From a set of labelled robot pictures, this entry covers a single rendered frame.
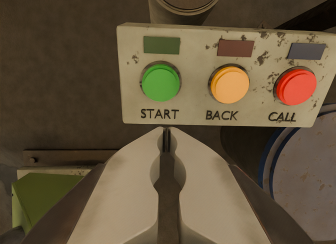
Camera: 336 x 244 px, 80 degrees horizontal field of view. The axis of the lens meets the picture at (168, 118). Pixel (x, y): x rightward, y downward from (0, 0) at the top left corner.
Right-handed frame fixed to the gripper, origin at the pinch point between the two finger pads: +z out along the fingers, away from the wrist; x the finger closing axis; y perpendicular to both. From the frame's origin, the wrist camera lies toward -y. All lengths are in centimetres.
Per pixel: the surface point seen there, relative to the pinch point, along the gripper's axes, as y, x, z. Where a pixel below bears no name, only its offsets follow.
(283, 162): 20.6, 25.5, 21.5
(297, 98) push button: 1.4, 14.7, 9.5
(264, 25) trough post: -3, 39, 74
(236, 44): -4.0, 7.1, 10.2
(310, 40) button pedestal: -4.6, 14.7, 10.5
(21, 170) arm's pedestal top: 45, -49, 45
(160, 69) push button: -1.6, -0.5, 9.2
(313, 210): 30.8, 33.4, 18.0
